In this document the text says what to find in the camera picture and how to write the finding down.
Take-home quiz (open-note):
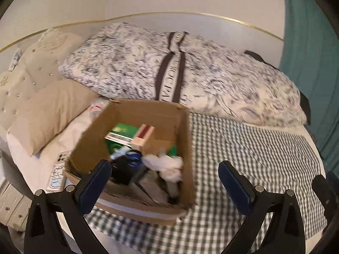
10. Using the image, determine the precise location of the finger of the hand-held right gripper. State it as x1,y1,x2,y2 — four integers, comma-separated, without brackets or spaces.
312,175,333,213
326,171,339,199

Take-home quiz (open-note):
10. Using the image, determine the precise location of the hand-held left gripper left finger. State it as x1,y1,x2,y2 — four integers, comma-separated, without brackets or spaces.
24,159,112,254

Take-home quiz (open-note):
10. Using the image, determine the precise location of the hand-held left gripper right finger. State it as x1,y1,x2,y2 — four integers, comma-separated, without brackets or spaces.
218,160,308,254

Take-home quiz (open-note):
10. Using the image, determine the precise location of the small black item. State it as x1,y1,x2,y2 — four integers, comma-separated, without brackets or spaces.
110,156,138,186

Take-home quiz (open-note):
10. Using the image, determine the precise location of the green and white carton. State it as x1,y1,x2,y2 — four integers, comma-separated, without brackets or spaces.
104,122,141,149

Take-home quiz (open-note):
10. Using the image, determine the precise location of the beige carton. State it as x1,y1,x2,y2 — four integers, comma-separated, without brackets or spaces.
132,124,155,151

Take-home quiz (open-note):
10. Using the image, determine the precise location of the white tissue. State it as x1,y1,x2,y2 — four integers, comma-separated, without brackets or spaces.
142,149,184,184

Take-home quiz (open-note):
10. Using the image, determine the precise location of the cardboard box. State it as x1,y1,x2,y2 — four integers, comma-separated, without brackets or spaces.
64,99,197,226

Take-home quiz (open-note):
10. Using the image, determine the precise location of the green checked blanket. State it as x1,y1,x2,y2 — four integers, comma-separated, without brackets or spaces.
83,112,329,254

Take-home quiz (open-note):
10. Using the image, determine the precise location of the clear bottle red label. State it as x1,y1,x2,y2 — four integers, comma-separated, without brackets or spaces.
89,98,110,121

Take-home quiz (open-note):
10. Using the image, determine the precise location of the beige pillow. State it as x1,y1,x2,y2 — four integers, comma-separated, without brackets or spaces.
7,79,100,156

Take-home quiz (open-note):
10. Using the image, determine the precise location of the white nightstand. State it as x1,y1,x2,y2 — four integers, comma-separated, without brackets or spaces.
0,180,33,231

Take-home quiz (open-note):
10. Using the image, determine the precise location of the floral print duvet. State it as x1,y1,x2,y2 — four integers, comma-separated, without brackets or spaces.
58,22,308,126

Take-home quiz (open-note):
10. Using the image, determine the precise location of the teal curtain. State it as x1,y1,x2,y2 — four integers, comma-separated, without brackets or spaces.
278,0,339,167

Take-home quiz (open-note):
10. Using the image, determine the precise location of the beige tufted headboard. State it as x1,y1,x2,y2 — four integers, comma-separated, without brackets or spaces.
0,28,85,135

